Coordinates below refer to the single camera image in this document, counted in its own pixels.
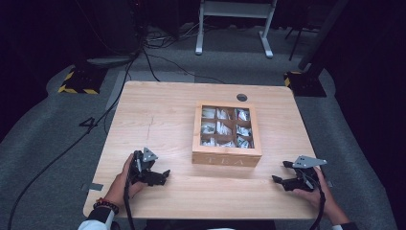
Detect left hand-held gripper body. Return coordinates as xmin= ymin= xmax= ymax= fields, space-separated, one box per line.
xmin=128 ymin=147 xmax=163 ymax=187

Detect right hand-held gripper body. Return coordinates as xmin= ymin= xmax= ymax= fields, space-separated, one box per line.
xmin=284 ymin=154 xmax=328 ymax=193

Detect wooden tea box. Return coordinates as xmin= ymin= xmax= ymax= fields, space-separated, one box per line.
xmin=192 ymin=101 xmax=263 ymax=169

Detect person's right hand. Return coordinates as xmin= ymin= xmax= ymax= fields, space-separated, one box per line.
xmin=291 ymin=166 xmax=340 ymax=221

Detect person's left hand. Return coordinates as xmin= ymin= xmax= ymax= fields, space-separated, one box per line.
xmin=103 ymin=152 xmax=148 ymax=207

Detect grey floor tape strip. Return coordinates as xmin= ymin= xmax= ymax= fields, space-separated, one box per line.
xmin=80 ymin=182 xmax=105 ymax=193

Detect group of tea bags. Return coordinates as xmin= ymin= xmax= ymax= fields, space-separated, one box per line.
xmin=200 ymin=107 xmax=255 ymax=150

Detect black yellow striped stand base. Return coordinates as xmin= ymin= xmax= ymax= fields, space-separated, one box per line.
xmin=57 ymin=65 xmax=108 ymax=96
xmin=283 ymin=70 xmax=327 ymax=98

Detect black tripod legs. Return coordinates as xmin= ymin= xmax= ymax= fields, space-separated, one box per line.
xmin=284 ymin=24 xmax=320 ymax=62

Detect black equipment case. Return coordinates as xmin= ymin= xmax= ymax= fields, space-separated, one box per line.
xmin=75 ymin=0 xmax=148 ymax=66

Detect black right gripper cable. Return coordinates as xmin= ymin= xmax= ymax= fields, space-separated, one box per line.
xmin=300 ymin=167 xmax=327 ymax=230

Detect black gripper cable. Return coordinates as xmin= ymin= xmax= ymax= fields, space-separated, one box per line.
xmin=123 ymin=152 xmax=138 ymax=230
xmin=300 ymin=167 xmax=327 ymax=230

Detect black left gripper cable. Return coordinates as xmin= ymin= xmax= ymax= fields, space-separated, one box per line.
xmin=123 ymin=152 xmax=138 ymax=230

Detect dark beaded bracelet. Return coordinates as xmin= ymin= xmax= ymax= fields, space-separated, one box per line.
xmin=92 ymin=197 xmax=121 ymax=216

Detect long black floor cable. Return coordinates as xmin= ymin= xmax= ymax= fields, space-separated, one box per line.
xmin=7 ymin=47 xmax=143 ymax=230

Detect thin black floor cable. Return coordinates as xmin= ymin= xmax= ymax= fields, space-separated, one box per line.
xmin=142 ymin=47 xmax=226 ymax=85

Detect tangled floor cable bundle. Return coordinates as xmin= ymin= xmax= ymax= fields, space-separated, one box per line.
xmin=143 ymin=21 xmax=205 ymax=50

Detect dark slanted stand post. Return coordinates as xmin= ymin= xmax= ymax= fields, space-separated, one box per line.
xmin=298 ymin=0 xmax=350 ymax=72

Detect white metal stand frame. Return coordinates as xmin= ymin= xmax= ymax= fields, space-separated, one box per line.
xmin=194 ymin=0 xmax=279 ymax=59

